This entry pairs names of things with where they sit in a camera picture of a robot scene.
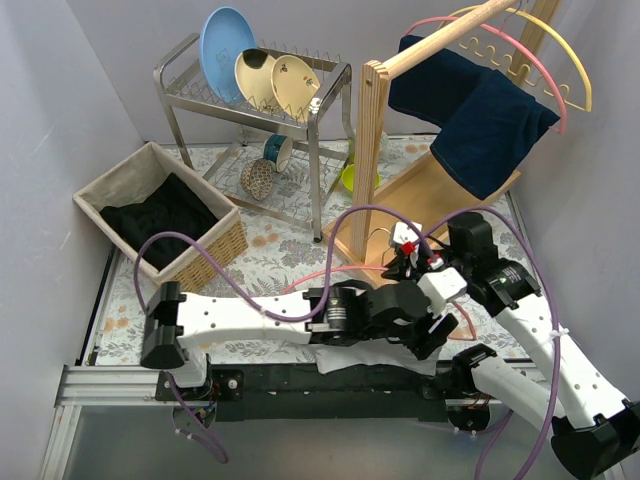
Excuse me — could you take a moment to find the pink wavy hanger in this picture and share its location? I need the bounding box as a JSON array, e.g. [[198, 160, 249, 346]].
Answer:
[[399, 17, 569, 135], [282, 227, 479, 342]]

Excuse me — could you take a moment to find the white cloth garment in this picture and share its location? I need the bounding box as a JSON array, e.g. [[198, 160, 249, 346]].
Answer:
[[310, 339, 442, 375]]

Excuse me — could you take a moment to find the dark blue denim skirt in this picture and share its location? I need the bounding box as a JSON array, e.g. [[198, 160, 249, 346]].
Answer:
[[388, 49, 560, 200]]

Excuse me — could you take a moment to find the yellow wavy hanger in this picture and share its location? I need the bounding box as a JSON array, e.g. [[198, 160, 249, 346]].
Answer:
[[458, 1, 593, 112]]

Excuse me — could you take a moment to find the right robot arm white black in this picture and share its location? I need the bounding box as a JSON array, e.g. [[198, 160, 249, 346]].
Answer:
[[385, 212, 639, 479]]

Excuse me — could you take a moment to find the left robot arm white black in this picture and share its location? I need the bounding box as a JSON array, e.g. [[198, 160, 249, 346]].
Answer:
[[140, 280, 458, 400]]

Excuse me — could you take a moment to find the wooden clothes rack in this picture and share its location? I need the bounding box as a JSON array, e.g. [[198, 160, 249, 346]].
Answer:
[[323, 0, 557, 284]]

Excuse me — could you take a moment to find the lime green bowl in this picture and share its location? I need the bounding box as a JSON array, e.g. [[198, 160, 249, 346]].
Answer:
[[340, 164, 355, 192]]

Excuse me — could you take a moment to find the floral table mat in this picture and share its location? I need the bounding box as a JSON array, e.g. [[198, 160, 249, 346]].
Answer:
[[91, 135, 531, 366]]

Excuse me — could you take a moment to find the steel dish rack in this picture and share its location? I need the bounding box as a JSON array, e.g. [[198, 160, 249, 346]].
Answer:
[[153, 33, 355, 243]]

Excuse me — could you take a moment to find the teal cup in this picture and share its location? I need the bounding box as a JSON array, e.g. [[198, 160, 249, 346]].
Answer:
[[262, 134, 293, 173]]

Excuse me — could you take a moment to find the patterned red bowl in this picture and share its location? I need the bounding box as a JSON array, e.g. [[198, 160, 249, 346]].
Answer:
[[240, 159, 273, 201]]

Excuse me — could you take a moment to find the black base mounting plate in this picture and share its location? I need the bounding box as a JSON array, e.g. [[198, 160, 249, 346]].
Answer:
[[179, 362, 500, 431]]

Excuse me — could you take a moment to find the cream floral plate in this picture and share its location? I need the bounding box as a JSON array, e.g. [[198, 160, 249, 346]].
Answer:
[[271, 55, 320, 123]]

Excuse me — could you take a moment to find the black cloth garment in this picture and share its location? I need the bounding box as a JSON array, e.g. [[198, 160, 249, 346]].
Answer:
[[100, 173, 219, 251]]

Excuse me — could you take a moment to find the cream plate dark spot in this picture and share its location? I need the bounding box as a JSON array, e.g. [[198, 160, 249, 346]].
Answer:
[[234, 48, 281, 112]]

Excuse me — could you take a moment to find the wicker laundry basket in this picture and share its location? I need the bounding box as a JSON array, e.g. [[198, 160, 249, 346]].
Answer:
[[73, 142, 248, 293]]

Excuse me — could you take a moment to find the blue plate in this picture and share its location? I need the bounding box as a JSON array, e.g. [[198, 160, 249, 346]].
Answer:
[[199, 6, 256, 104]]

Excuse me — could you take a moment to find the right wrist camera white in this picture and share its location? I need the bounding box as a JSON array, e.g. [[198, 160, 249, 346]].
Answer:
[[389, 222, 419, 256]]

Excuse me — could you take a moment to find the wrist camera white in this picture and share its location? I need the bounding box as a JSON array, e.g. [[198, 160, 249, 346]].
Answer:
[[389, 222, 419, 256], [417, 267, 467, 317]]

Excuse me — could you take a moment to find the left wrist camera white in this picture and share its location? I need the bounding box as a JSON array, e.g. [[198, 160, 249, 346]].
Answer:
[[417, 267, 467, 317]]

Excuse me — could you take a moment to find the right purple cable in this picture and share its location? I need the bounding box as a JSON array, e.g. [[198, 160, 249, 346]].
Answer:
[[424, 205, 564, 480]]

